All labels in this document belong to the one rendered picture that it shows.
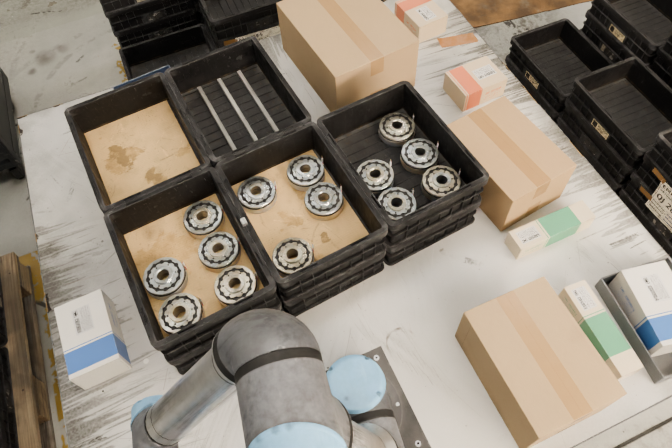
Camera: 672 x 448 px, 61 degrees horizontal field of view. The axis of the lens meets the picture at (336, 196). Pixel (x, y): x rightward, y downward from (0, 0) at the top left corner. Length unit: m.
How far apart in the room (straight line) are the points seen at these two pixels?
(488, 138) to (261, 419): 1.14
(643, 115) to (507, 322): 1.37
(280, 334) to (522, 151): 1.07
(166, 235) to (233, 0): 1.43
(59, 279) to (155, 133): 0.49
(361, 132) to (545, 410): 0.87
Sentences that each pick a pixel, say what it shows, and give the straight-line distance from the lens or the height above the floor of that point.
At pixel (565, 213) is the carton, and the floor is 0.76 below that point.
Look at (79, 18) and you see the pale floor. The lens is 3.73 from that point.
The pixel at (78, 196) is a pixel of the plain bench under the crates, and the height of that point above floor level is 0.70.
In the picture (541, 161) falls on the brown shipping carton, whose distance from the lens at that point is 1.64.
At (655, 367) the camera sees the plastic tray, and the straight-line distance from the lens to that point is 1.59.
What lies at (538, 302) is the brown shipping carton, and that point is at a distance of 1.42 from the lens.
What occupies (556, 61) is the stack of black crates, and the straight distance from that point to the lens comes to 2.81.
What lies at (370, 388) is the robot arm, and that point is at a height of 1.04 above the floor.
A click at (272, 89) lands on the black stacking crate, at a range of 1.81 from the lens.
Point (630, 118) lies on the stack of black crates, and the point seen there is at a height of 0.38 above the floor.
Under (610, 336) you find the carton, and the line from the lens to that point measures 1.56.
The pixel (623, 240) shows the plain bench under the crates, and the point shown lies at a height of 0.70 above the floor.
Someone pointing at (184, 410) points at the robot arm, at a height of 1.23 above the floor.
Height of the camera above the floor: 2.12
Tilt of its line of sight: 57 degrees down
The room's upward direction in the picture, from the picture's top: 4 degrees counter-clockwise
